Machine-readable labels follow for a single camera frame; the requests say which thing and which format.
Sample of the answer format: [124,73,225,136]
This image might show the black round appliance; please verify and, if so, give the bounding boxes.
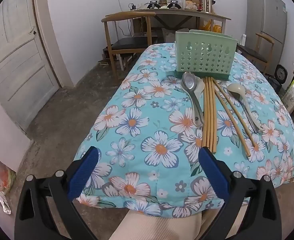
[273,64,289,83]

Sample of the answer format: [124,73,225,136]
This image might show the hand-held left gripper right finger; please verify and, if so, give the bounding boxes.
[198,147,283,240]

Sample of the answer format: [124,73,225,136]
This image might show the wooden chair black seat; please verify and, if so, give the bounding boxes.
[237,32,275,74]
[101,12,159,78]

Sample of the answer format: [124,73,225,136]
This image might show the grey refrigerator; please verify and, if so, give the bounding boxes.
[246,0,288,77]

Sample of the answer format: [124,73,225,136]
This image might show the beige door frame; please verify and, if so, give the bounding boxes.
[33,0,74,88]

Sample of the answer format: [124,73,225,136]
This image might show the grey sack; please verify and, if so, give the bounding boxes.
[162,27,190,43]

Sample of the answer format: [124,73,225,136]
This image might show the green perforated utensil holder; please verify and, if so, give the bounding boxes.
[173,29,238,82]

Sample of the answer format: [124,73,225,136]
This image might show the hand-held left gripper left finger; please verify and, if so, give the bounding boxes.
[14,146,100,240]

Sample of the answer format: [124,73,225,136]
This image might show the blue floral tablecloth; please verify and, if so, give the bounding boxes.
[73,42,294,218]

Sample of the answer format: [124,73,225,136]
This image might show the cream ceramic spoon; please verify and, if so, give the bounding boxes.
[227,84,269,132]
[192,76,205,128]

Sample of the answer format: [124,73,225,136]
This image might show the yellow plastic bag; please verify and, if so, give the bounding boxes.
[202,20,223,34]

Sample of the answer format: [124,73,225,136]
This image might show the clutter on side table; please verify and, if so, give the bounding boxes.
[184,0,214,12]

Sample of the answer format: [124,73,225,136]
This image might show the dark grey pot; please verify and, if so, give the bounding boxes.
[268,79,285,93]

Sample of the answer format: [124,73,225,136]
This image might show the person's leg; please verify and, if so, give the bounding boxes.
[108,200,250,240]

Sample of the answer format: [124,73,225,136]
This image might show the wooden table white legs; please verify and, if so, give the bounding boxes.
[106,8,231,34]

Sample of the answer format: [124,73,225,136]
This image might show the white panel door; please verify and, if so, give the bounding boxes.
[0,0,60,130]

